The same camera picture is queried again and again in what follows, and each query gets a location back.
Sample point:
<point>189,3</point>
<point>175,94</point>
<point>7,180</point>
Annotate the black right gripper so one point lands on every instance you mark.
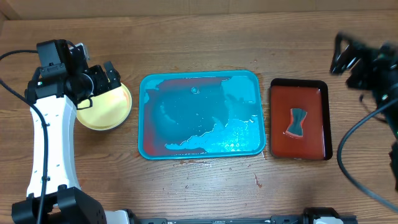
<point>361,73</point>

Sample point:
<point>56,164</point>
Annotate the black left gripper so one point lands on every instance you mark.
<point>112,77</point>

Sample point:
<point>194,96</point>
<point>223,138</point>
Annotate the yellow plate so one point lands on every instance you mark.
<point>108,110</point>

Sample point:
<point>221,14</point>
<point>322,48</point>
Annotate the orange sponge with green pad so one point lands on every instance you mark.
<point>295,127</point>

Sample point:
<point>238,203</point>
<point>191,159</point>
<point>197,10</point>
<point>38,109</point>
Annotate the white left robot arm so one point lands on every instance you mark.
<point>60,83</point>

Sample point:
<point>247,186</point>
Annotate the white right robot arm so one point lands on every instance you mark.
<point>372,69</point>

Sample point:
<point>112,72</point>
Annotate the black tray with red water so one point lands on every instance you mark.
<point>311,96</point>

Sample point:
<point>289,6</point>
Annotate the teal plastic tray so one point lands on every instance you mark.
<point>198,115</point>

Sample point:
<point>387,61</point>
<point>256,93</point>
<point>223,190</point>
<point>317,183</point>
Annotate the cardboard back panel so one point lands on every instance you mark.
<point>67,9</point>

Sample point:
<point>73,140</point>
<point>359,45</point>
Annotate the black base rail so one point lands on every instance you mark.
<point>311,215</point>

